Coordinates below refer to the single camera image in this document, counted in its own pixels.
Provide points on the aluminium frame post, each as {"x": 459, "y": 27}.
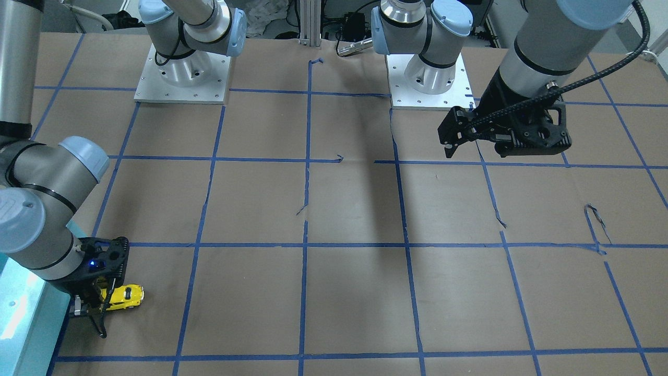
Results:
{"x": 310, "y": 18}

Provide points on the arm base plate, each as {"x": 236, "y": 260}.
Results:
{"x": 433, "y": 78}
{"x": 201, "y": 78}

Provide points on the light blue plastic bin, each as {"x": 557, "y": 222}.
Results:
{"x": 32, "y": 315}

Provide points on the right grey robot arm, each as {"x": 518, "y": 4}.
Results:
{"x": 43, "y": 187}

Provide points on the yellow toy beetle car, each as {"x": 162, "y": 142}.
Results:
{"x": 126, "y": 297}

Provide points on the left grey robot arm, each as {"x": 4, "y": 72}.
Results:
{"x": 552, "y": 42}

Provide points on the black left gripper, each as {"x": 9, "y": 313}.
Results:
{"x": 494, "y": 102}

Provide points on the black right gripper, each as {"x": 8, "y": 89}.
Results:
{"x": 77, "y": 283}

